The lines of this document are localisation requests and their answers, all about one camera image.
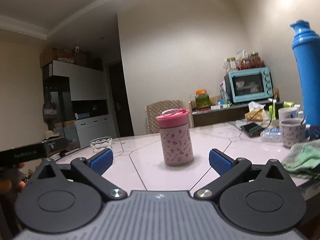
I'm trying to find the hanging fabric bag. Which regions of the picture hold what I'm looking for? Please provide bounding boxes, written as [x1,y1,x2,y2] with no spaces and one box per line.
[42,99,58,123]

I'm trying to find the pink patterned thermos bottle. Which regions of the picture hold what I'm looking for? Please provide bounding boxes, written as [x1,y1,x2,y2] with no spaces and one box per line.
[160,124,194,167]

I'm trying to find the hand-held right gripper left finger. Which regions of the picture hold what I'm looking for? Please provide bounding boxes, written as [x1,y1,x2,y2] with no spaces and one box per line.
[29,148,128,202]

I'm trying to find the blue thermos flask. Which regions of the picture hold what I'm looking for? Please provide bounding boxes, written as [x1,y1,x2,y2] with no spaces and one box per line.
[289,20,320,127]

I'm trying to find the dark door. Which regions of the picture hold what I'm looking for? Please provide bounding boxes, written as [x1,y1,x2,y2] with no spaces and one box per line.
[108,60,135,138]

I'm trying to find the white mug with red pattern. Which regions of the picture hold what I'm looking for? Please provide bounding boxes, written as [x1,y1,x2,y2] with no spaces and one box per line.
[279,117,311,149]

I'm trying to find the grey white cabinet unit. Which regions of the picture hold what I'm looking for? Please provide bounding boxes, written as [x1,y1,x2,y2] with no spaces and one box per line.
[41,60,111,148]

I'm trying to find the teal toaster oven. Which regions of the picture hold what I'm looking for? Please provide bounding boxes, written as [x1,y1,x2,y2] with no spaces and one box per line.
[223,66,273,104]

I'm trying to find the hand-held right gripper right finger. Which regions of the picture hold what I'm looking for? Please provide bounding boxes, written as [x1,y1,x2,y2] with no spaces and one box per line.
[194,149,293,202]

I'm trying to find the person's left hand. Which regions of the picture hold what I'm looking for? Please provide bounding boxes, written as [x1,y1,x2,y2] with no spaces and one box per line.
[0,162,27,195]

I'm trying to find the quilted beige chair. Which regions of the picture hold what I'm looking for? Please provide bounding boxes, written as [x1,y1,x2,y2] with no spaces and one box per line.
[145,100,187,135]

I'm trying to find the cardboard box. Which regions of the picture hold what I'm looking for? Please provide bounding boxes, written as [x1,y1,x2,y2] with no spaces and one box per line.
[40,48,60,67]
[74,51,92,67]

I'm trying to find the wooden shelf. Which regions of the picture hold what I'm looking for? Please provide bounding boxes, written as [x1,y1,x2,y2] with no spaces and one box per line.
[188,88,282,128]

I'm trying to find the white paper bag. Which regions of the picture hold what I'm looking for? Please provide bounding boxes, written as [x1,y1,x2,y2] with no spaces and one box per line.
[236,49,250,61]

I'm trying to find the black charger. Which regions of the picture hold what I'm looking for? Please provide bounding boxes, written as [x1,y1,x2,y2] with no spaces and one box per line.
[272,100,284,119]

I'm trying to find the green pickle jar orange lid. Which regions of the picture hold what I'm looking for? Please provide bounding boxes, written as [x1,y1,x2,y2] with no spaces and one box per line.
[194,89,210,109]

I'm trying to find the tall glass jar red contents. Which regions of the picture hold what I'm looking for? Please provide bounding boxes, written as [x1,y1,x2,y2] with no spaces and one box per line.
[250,52,264,69]

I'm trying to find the green tissue pack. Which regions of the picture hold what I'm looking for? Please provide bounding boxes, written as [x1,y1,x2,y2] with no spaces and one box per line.
[268,101,296,119]

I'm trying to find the plastic box blue label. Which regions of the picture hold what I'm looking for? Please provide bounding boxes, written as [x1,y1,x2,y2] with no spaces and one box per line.
[260,127,285,143]

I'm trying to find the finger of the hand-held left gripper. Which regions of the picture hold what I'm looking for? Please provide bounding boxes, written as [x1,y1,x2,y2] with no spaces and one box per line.
[41,137,69,157]

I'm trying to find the green cloth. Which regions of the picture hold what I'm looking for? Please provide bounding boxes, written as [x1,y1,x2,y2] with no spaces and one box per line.
[281,138,320,181]

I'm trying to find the black smartphone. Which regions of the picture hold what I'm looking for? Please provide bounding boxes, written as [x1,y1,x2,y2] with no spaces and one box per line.
[240,122,265,138]

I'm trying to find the red white green packet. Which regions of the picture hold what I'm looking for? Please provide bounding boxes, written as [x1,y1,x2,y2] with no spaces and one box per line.
[219,80,233,102]

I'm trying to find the white mug with blue print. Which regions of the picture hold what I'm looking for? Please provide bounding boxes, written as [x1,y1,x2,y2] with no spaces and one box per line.
[278,107,305,126]

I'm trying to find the straw hat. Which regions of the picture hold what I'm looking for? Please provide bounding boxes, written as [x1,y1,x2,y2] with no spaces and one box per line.
[42,130,62,141]

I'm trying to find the glass jar with pale contents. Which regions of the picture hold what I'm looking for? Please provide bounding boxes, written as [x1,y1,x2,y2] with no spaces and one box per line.
[226,57,238,72]

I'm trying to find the small glass jar red contents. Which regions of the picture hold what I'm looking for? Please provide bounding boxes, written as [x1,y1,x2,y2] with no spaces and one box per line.
[238,58,251,70]

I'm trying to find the clear glass cup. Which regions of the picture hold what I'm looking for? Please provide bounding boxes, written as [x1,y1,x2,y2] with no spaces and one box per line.
[89,136,113,156]

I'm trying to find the yellow snack bag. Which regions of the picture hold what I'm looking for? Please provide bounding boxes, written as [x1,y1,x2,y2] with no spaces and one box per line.
[244,101,270,122]

